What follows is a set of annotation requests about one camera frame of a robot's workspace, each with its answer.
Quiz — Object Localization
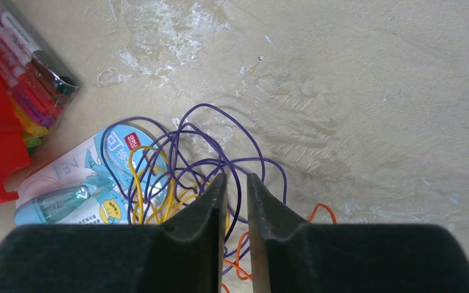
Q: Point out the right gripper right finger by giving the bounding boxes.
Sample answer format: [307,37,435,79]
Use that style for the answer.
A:
[247,173,469,292]

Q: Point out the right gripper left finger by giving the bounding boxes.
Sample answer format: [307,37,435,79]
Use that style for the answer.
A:
[0,174,227,292]

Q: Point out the dark red foil packet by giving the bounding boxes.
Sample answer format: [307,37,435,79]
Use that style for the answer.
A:
[0,1,80,154]

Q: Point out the blue toothbrush blister pack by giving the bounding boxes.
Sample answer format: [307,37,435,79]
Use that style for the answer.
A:
[14,125,153,226]

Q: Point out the purple cable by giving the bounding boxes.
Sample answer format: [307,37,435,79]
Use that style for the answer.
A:
[100,103,289,276]

